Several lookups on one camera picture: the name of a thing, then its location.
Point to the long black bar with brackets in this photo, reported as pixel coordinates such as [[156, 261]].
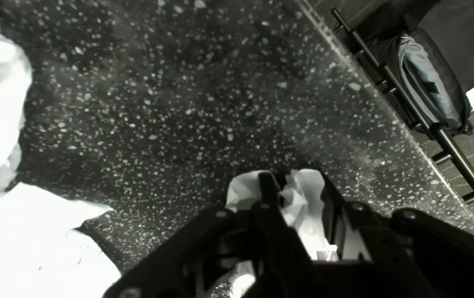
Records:
[[452, 160]]

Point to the black grey backpack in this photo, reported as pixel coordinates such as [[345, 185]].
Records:
[[429, 84]]

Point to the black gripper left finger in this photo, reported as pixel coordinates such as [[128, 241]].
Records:
[[237, 249]]

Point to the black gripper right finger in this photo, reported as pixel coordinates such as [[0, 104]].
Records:
[[424, 259]]

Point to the small white paper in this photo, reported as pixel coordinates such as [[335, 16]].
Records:
[[305, 192]]

